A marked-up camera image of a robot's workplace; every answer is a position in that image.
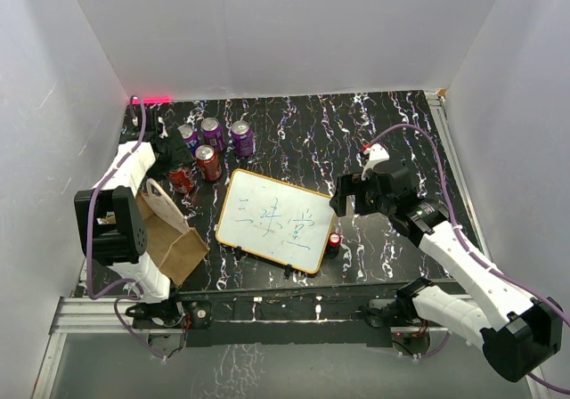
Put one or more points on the red light strip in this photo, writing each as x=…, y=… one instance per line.
x=156, y=100

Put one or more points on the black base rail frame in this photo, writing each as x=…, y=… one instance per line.
x=364, y=314

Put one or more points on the brown canvas bag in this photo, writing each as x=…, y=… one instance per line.
x=176, y=248

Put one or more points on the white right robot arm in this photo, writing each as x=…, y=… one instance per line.
x=515, y=330

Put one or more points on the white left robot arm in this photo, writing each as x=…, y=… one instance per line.
x=127, y=223

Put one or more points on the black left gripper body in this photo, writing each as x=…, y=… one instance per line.
x=175, y=158

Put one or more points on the yellow framed whiteboard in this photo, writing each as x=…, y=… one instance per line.
x=277, y=221

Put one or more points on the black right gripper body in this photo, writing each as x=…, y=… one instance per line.
x=379, y=201

